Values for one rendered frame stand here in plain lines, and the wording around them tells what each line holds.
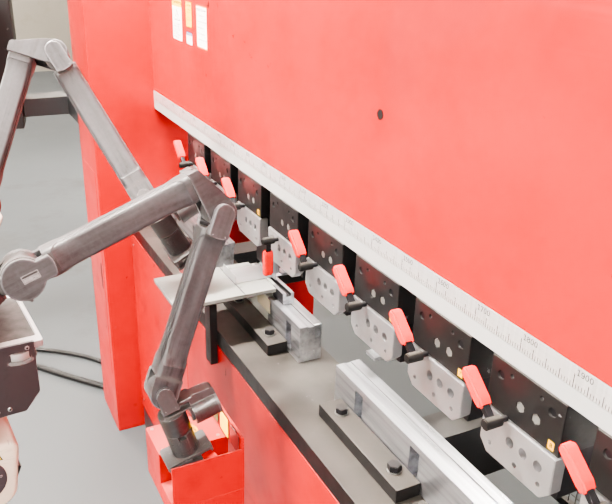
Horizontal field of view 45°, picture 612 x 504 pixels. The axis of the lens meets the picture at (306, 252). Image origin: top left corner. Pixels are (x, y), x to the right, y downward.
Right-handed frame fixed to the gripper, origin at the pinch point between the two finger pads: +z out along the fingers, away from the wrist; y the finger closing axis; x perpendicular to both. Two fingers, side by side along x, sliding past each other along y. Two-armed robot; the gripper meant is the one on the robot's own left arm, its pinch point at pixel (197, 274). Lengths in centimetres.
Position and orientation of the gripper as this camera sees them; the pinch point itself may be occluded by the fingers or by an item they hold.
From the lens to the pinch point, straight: 189.9
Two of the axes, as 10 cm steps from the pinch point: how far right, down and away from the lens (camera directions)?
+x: -8.0, 5.7, -1.7
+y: -4.4, -3.7, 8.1
